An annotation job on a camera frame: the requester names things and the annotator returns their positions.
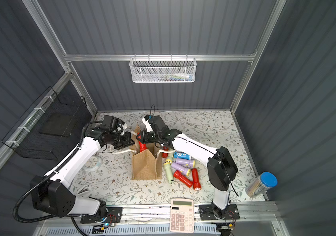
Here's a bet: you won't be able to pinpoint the purple flashlight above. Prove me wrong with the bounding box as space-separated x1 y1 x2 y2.
175 158 195 168
171 162 191 176

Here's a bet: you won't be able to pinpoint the brown jute tote bag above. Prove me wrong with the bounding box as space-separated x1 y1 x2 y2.
116 127 163 181

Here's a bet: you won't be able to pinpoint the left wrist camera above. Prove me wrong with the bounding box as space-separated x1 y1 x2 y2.
102 115 127 134

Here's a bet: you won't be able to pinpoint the black wire side basket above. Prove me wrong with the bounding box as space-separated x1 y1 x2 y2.
2 87 91 161

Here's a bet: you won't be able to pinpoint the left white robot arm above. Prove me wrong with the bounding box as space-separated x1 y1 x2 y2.
31 132 135 218

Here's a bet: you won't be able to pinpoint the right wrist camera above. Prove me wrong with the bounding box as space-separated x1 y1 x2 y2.
142 115 153 132

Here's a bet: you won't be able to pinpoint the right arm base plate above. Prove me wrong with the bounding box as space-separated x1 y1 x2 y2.
199 204 240 221

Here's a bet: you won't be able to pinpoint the red flashlight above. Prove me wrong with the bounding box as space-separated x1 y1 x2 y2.
136 133 147 152
191 168 201 191
162 147 170 158
174 170 193 188

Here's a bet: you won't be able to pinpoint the pink desk calculator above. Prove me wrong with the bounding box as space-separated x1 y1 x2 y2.
169 198 194 234

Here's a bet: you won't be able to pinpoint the purple flashlight lower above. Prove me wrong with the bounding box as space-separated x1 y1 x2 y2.
171 162 191 176

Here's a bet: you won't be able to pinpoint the green flashlight upper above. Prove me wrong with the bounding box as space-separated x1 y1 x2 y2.
165 150 175 164

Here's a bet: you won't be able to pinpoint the white wire wall basket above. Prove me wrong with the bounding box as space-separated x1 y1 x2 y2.
129 58 197 83

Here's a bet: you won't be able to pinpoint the blue lid pencil tube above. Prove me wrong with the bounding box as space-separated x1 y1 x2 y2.
245 172 278 198

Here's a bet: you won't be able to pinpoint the blue flashlight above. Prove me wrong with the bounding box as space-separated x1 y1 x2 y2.
174 151 192 160

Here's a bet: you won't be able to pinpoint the clear tape roll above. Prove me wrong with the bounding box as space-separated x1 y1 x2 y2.
82 155 103 172

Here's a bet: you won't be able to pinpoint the green flashlight lower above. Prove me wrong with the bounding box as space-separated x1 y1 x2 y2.
163 162 174 184

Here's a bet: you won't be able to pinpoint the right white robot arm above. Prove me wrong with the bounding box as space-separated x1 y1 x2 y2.
136 129 238 210

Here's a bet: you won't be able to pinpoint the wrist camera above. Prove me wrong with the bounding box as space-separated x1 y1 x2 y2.
142 115 153 132
102 115 127 134

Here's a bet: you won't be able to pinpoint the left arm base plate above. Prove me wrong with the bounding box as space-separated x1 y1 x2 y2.
80 207 123 224

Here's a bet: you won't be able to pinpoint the green flashlight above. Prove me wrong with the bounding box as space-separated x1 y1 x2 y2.
165 150 175 164
163 162 174 184

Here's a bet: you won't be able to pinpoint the black corrugated cable hose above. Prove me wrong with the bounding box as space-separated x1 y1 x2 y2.
12 120 104 236

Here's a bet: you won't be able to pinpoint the purple flashlight middle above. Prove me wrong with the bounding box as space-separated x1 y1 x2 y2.
175 158 195 168

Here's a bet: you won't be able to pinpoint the markers in wall basket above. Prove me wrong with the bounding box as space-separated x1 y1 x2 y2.
156 73 195 82

